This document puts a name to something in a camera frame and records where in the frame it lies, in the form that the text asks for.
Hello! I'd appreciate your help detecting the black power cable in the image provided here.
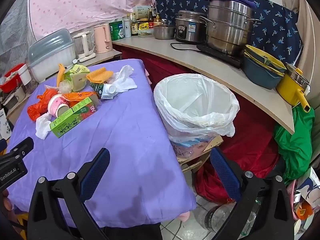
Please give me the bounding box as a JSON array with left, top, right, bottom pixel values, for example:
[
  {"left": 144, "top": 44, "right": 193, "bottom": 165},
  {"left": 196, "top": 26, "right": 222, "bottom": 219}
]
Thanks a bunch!
[{"left": 170, "top": 42, "right": 200, "bottom": 52}]

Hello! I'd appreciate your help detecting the blue yellow bowl stack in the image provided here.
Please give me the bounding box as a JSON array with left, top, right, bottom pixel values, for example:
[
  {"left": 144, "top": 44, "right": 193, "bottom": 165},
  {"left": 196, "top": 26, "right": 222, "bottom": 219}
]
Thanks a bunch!
[{"left": 243, "top": 44, "right": 287, "bottom": 90}]

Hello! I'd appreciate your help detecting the orange foam fruit net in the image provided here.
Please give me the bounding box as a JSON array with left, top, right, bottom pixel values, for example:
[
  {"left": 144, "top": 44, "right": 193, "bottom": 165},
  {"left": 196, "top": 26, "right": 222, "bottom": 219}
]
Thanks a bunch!
[{"left": 56, "top": 64, "right": 66, "bottom": 87}]

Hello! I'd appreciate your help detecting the white tissue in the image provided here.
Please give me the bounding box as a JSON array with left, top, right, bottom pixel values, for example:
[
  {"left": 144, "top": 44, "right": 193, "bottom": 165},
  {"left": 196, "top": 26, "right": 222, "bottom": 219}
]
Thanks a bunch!
[{"left": 35, "top": 112, "right": 54, "bottom": 140}]

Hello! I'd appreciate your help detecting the clear plastic wrap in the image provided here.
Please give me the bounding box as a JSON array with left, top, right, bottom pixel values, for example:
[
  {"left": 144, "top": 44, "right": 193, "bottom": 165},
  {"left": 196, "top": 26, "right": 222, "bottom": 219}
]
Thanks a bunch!
[{"left": 59, "top": 80, "right": 73, "bottom": 94}]

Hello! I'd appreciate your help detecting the pink dotted cloth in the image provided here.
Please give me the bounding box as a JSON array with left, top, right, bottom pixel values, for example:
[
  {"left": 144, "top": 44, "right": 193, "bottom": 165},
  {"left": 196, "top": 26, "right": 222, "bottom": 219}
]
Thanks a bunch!
[{"left": 26, "top": 0, "right": 164, "bottom": 39}]

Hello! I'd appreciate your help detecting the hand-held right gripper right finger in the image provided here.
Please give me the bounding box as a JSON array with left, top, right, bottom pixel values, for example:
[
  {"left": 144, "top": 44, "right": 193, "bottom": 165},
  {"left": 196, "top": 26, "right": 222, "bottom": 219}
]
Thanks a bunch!
[{"left": 210, "top": 147, "right": 295, "bottom": 240}]

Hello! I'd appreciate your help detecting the green plastic bag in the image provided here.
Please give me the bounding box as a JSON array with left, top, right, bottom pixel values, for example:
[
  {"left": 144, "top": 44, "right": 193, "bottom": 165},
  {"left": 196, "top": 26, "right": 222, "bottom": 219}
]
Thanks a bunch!
[{"left": 273, "top": 105, "right": 315, "bottom": 187}]

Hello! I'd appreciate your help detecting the orange printed plastic bag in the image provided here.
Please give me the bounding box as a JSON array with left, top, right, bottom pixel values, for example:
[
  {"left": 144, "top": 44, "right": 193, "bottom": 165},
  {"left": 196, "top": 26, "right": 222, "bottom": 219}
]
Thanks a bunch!
[{"left": 64, "top": 91, "right": 99, "bottom": 108}]

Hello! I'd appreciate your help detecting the white dish rack grey lid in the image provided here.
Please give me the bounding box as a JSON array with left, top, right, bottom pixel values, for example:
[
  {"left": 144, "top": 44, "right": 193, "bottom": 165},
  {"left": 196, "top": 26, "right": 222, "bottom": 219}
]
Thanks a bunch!
[{"left": 27, "top": 29, "right": 77, "bottom": 83}]

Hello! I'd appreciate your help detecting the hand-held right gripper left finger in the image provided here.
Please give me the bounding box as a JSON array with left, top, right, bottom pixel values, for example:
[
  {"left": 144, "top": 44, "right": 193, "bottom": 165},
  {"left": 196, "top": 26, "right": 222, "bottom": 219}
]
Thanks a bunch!
[{"left": 27, "top": 148, "right": 111, "bottom": 240}]

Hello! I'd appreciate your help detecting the long green tea carton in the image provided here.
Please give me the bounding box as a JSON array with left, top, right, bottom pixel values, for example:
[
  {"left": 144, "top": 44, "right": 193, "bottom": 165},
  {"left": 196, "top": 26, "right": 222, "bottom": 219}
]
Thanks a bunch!
[{"left": 49, "top": 97, "right": 98, "bottom": 138}]

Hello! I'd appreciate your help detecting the glass electric kettle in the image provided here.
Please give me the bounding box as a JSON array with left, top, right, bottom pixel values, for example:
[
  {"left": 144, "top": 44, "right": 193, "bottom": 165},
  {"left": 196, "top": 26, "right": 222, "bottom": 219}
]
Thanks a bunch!
[{"left": 72, "top": 31, "right": 97, "bottom": 62}]

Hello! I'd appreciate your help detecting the patterned trash bin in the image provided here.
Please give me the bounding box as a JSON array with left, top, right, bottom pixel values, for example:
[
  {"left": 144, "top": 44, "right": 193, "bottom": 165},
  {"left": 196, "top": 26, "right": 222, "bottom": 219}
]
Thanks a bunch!
[{"left": 170, "top": 129, "right": 218, "bottom": 156}]

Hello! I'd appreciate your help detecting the white blender cup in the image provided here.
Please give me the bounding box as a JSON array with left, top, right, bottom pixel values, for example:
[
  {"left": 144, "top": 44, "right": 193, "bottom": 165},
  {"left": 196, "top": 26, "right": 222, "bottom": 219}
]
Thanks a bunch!
[{"left": 17, "top": 64, "right": 34, "bottom": 93}]

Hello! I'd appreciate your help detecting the yellow pot with handle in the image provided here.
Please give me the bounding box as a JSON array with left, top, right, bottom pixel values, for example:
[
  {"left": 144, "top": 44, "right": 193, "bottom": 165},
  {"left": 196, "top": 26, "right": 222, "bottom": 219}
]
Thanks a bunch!
[{"left": 276, "top": 63, "right": 312, "bottom": 112}]

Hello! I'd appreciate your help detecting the white plastic bin liner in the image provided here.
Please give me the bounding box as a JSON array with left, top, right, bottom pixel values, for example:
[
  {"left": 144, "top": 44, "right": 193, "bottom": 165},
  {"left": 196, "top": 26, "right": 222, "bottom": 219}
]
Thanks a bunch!
[{"left": 153, "top": 73, "right": 240, "bottom": 143}]

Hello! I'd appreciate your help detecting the steel rice cooker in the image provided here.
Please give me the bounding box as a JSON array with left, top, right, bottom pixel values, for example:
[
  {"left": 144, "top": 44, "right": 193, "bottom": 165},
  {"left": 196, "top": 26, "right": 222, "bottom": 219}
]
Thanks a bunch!
[{"left": 174, "top": 10, "right": 208, "bottom": 44}]

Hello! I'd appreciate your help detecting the large steel steamer pot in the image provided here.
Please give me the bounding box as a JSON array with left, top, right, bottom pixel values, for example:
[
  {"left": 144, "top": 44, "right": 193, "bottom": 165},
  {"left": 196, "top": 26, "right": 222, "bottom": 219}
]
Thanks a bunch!
[{"left": 199, "top": 0, "right": 263, "bottom": 57}]

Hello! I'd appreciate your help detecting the clear plastic bottle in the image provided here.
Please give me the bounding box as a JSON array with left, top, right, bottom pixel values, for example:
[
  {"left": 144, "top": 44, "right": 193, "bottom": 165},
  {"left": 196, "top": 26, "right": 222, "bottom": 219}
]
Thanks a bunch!
[{"left": 197, "top": 202, "right": 258, "bottom": 235}]

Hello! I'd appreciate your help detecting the tea label bottle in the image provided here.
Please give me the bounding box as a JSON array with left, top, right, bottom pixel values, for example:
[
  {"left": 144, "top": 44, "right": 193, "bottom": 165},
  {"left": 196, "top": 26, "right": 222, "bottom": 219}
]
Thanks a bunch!
[{"left": 131, "top": 14, "right": 139, "bottom": 37}]

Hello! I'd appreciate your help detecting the black induction cooker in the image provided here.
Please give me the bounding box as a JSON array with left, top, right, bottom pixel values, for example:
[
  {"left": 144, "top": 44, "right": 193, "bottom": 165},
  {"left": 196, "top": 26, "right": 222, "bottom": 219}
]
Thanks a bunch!
[{"left": 196, "top": 44, "right": 244, "bottom": 69}]

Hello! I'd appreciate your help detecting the grey plastic sheet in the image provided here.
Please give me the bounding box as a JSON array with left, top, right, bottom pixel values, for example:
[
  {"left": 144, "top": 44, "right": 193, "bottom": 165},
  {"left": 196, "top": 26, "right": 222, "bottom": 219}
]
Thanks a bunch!
[{"left": 0, "top": 0, "right": 33, "bottom": 73}]

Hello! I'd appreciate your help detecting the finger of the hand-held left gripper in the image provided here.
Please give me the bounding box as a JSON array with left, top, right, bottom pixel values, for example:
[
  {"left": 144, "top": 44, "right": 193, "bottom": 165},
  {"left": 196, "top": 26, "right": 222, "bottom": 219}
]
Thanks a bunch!
[{"left": 7, "top": 137, "right": 34, "bottom": 159}]

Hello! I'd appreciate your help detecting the person's left hand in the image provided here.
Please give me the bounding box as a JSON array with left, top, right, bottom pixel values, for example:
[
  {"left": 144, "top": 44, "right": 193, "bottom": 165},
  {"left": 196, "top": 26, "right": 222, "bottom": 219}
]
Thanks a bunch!
[{"left": 0, "top": 189, "right": 13, "bottom": 213}]

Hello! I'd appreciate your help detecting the red plastic basin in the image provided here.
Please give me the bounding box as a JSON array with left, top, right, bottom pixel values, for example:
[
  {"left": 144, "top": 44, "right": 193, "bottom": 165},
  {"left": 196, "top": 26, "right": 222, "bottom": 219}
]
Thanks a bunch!
[{"left": 0, "top": 63, "right": 27, "bottom": 93}]

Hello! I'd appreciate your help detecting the pink plastic basket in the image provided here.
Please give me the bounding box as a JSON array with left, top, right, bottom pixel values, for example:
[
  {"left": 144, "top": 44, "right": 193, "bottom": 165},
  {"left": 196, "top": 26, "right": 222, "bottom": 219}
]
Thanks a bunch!
[{"left": 286, "top": 179, "right": 304, "bottom": 220}]

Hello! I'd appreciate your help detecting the yellow dish cloth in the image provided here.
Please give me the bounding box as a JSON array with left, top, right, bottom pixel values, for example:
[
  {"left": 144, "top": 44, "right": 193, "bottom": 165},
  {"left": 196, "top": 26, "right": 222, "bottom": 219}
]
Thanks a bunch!
[{"left": 86, "top": 66, "right": 114, "bottom": 83}]

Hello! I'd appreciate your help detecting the white paper towel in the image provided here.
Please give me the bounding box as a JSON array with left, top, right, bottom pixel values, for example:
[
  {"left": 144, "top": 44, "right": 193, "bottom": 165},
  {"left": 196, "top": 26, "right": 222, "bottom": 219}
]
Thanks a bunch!
[{"left": 107, "top": 65, "right": 138, "bottom": 94}]

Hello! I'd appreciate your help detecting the small steel pot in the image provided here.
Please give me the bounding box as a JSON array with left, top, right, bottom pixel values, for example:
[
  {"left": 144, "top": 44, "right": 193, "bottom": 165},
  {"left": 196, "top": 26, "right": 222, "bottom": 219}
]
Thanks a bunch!
[{"left": 153, "top": 21, "right": 176, "bottom": 40}]

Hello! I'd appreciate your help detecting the small white green carton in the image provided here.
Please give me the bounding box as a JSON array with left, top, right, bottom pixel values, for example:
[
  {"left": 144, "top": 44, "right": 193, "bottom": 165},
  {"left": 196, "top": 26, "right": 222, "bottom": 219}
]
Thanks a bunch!
[{"left": 96, "top": 82, "right": 117, "bottom": 100}]

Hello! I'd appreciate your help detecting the pink electric kettle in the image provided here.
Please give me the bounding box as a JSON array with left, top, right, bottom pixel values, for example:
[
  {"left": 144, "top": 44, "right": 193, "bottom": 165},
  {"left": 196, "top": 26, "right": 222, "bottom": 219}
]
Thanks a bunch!
[{"left": 93, "top": 24, "right": 113, "bottom": 54}]

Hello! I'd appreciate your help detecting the navy patterned cloth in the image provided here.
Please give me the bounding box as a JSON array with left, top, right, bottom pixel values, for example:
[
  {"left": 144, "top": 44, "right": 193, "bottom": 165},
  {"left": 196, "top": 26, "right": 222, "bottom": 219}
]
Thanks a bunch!
[{"left": 154, "top": 0, "right": 304, "bottom": 67}]

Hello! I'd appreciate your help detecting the purple table cloth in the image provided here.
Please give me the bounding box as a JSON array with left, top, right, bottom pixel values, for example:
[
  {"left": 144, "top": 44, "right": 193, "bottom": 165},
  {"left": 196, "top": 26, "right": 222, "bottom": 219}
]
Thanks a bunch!
[{"left": 5, "top": 59, "right": 198, "bottom": 228}]

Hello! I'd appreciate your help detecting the light green snack packet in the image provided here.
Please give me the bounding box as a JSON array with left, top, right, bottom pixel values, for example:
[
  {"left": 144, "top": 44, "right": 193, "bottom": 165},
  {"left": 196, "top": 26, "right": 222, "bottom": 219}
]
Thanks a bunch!
[{"left": 64, "top": 64, "right": 90, "bottom": 92}]

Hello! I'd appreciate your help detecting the white printed paper bag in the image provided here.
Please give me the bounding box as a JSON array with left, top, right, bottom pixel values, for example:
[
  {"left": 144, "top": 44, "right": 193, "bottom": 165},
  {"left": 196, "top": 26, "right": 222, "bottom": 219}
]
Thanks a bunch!
[{"left": 295, "top": 167, "right": 320, "bottom": 205}]

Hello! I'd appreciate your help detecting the pale cardboard box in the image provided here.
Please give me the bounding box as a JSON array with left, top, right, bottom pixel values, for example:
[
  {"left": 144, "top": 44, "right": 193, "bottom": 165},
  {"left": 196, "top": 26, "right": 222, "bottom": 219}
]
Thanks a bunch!
[{"left": 132, "top": 5, "right": 152, "bottom": 20}]

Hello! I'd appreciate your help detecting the white bottle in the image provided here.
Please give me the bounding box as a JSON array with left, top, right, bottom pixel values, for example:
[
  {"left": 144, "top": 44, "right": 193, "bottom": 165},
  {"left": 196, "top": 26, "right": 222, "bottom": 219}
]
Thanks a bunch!
[{"left": 124, "top": 14, "right": 132, "bottom": 38}]

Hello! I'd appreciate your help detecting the red curtain cloth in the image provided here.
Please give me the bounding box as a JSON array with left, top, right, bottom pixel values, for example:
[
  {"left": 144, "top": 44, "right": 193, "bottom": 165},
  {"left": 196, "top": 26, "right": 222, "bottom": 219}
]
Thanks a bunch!
[{"left": 112, "top": 44, "right": 280, "bottom": 178}]

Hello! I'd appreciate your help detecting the green can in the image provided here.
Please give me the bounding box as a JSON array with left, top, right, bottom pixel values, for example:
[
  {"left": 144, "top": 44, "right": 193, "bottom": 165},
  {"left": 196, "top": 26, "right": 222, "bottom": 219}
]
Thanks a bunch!
[{"left": 109, "top": 20, "right": 125, "bottom": 41}]

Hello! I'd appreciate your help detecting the red-orange plastic bag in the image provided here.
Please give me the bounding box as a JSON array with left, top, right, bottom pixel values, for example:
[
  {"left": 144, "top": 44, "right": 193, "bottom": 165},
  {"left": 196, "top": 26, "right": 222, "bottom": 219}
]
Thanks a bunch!
[{"left": 27, "top": 89, "right": 59, "bottom": 122}]

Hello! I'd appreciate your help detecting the pink paper cup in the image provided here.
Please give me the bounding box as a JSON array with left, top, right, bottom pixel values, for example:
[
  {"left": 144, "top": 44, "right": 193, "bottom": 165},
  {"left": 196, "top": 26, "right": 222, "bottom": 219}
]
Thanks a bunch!
[{"left": 47, "top": 94, "right": 70, "bottom": 118}]

